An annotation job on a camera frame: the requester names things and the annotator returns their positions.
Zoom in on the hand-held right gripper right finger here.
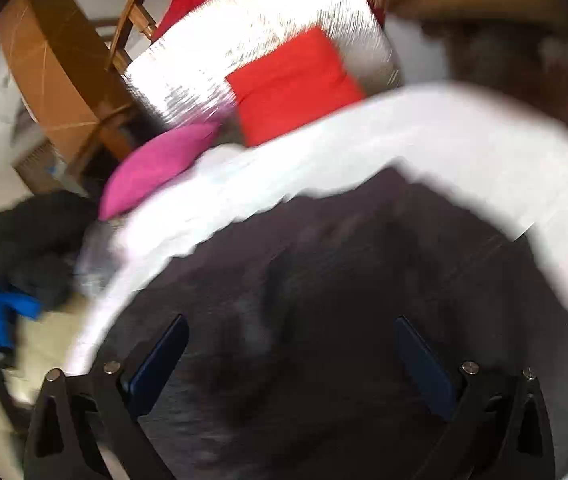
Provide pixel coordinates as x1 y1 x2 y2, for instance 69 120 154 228
395 316 557 480

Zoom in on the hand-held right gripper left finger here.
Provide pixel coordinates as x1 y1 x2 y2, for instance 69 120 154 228
24 314 191 480

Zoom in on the black quilted jacket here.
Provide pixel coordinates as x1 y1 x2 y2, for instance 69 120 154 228
116 165 568 480

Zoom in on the grey garment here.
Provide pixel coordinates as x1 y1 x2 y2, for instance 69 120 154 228
74 220 129 296

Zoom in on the pile of black coats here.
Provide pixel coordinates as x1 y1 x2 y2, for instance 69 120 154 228
0 190 102 311

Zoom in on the pink pillow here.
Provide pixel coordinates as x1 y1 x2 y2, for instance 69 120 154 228
98 122 222 221

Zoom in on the white blanket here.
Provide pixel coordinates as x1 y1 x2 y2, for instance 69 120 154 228
61 80 568 480

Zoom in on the red pillow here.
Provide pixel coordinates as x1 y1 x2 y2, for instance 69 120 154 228
225 27 367 147

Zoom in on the silver foil insulation board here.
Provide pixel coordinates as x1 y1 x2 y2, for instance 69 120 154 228
124 0 399 131

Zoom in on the wooden table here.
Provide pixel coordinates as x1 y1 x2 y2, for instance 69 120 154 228
389 0 568 26

